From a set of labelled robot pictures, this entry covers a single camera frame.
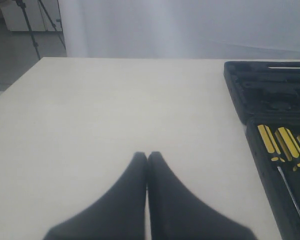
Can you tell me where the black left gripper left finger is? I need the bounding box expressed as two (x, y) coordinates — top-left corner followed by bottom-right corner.
(44, 152), (148, 240)

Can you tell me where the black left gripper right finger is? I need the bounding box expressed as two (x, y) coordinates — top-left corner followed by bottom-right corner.
(147, 151), (256, 240)

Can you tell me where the black plastic tool case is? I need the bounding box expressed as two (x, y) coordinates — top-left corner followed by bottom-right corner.
(223, 60), (300, 240)

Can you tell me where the large yellow black screwdriver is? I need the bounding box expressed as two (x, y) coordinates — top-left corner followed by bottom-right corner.
(257, 124), (300, 219)

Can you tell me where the middle yellow black screwdriver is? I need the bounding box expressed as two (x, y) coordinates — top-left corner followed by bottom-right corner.
(275, 127), (300, 172)

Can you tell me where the white backdrop curtain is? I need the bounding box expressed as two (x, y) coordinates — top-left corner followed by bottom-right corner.
(59, 0), (300, 59)

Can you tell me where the black tripod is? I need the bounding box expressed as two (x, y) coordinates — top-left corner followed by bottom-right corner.
(0, 0), (66, 85)

